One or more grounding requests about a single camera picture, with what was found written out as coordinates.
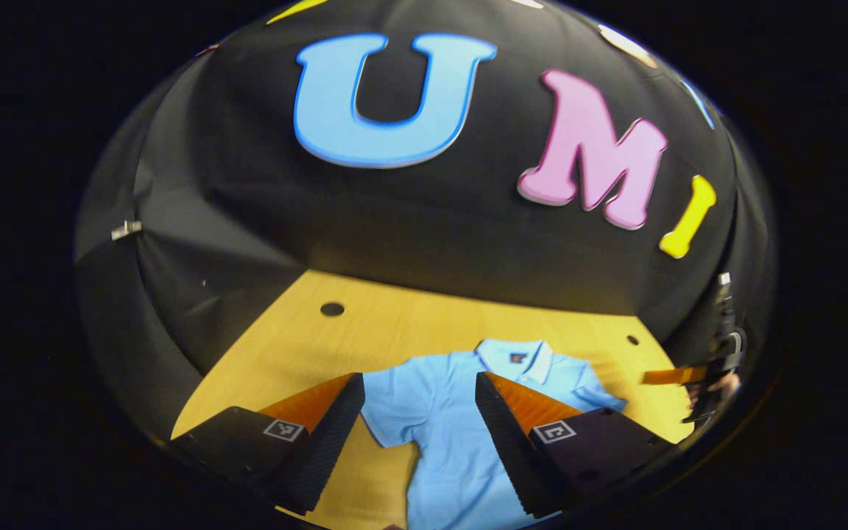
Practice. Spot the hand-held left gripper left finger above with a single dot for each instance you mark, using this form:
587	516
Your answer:
336	434

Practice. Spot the light blue T-shirt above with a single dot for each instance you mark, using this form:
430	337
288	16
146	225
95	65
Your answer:
446	412

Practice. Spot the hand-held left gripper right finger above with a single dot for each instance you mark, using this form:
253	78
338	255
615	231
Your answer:
505	442

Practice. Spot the black backdrop cloth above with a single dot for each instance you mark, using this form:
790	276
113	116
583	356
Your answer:
431	221

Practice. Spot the white cloth clip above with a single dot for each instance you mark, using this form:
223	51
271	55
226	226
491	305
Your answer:
126	230

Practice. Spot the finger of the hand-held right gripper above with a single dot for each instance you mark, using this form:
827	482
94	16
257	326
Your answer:
674	376

